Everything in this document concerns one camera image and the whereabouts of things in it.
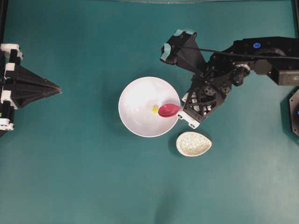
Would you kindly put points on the speckled ceramic spoon rest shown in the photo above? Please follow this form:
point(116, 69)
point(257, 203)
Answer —
point(192, 144)

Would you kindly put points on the green table mat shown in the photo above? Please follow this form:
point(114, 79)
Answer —
point(70, 160)

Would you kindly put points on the white round bowl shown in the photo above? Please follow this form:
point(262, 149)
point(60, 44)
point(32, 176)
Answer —
point(136, 102)

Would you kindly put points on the red plastic soup spoon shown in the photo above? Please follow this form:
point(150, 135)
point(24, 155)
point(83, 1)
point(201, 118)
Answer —
point(169, 110)

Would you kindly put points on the yellow hexagonal prism block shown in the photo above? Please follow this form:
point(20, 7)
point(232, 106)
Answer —
point(155, 109)

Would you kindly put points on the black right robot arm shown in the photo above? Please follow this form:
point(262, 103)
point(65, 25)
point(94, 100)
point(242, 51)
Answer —
point(274, 57)

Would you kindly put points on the black right frame rail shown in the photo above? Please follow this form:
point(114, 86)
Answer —
point(295, 13)

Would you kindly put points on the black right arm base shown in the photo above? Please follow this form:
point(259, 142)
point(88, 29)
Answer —
point(294, 112)

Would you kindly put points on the black left frame rail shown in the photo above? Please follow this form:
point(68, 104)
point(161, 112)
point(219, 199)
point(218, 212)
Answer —
point(3, 14)

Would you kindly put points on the black frame rail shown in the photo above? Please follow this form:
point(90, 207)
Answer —
point(3, 14)
point(295, 13)

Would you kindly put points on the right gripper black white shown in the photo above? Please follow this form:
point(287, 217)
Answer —
point(208, 90)

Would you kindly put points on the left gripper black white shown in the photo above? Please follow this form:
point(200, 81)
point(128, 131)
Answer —
point(11, 97)

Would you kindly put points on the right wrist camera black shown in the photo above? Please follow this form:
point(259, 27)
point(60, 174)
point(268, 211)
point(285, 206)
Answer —
point(182, 50)

